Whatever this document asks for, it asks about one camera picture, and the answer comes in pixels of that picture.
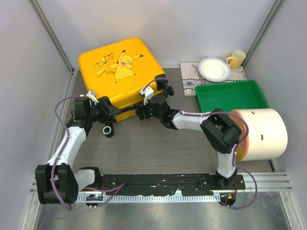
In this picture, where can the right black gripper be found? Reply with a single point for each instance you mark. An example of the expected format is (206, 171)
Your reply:
(140, 108)

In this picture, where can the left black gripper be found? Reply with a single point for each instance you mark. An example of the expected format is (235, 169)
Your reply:
(110, 112)

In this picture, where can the yellow Pikachu suitcase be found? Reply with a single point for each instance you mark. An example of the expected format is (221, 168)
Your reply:
(120, 70)

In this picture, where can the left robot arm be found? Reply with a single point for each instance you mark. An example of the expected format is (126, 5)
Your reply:
(56, 183)

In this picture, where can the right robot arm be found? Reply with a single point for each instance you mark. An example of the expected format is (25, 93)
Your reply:
(220, 130)

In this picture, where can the patterned white cloth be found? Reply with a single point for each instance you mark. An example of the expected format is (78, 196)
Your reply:
(190, 80)

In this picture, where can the silver fork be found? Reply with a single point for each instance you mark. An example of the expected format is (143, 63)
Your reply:
(202, 79)

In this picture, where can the white plate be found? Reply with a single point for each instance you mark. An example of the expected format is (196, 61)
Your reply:
(214, 69)

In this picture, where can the green plastic tray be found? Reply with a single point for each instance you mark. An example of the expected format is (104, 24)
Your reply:
(231, 95)

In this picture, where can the yellow mug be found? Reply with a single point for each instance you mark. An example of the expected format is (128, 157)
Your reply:
(236, 59)

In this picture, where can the white cylindrical bin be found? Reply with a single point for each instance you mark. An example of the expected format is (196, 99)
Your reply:
(267, 137)

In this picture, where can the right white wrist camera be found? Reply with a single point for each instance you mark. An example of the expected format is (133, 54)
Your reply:
(147, 94)

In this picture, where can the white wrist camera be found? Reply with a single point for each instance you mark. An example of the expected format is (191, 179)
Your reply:
(147, 94)
(91, 94)

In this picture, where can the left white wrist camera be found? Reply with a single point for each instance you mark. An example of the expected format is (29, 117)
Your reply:
(91, 94)

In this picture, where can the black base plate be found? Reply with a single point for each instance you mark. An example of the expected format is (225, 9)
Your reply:
(191, 184)

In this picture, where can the left aluminium corner post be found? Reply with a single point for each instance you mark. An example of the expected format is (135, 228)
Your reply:
(50, 32)

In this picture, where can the aluminium corner post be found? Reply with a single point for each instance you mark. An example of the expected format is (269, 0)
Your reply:
(50, 32)
(277, 4)

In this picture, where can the aluminium frame rail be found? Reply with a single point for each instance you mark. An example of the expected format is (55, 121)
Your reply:
(257, 183)

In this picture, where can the right aluminium corner post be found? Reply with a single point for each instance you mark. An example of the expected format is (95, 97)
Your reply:
(277, 4)

